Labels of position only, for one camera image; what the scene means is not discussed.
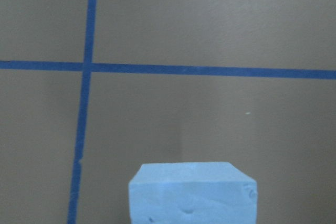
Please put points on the light blue foam block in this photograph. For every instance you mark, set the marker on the light blue foam block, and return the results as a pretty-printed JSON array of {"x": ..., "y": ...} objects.
[{"x": 192, "y": 192}]

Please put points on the brown paper table cover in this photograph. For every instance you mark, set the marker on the brown paper table cover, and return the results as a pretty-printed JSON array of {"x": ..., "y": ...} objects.
[{"x": 250, "y": 82}]

